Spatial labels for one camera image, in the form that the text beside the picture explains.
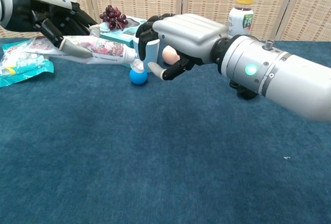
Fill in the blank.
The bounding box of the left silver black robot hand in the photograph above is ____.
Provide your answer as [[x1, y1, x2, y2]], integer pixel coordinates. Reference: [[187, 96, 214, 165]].
[[0, 0, 100, 58]]

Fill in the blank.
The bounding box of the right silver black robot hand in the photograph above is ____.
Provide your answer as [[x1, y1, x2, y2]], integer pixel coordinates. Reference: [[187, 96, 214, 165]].
[[135, 13, 231, 81]]

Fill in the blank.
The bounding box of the white plastic bottle cap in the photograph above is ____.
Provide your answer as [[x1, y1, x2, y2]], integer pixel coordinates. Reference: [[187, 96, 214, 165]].
[[130, 58, 145, 74]]

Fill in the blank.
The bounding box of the floral white tube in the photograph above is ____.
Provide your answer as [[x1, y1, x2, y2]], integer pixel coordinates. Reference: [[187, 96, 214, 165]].
[[25, 35, 137, 66]]

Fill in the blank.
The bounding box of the white bottle yellow cap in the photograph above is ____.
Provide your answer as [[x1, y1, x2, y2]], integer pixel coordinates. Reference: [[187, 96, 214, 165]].
[[227, 0, 255, 39]]

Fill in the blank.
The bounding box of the peach coloured onion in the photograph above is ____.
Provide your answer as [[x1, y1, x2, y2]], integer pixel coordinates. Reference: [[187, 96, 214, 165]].
[[162, 45, 181, 65]]

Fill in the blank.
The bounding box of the pale blue cup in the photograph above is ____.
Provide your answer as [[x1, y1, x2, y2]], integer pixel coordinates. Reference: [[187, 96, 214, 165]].
[[132, 37, 161, 73]]

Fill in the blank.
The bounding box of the teal snack bag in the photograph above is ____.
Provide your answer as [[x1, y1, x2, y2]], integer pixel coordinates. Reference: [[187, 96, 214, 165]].
[[0, 36, 55, 88]]

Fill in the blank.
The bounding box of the blue ball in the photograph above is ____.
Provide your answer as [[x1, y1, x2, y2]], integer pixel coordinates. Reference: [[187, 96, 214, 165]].
[[129, 68, 148, 85]]

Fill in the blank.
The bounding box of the teal white product box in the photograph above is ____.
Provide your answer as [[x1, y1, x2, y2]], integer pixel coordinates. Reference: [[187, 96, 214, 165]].
[[99, 16, 148, 69]]

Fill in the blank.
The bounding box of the dark red grape bunch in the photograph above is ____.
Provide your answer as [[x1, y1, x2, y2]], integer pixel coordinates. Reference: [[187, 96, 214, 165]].
[[99, 5, 129, 31]]

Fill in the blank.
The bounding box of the blue felt table cover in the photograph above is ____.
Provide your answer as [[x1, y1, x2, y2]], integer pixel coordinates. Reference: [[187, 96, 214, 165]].
[[0, 37, 331, 224]]

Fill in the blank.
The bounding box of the black strap mount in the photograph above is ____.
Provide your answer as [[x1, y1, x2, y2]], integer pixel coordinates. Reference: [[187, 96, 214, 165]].
[[229, 80, 259, 100]]

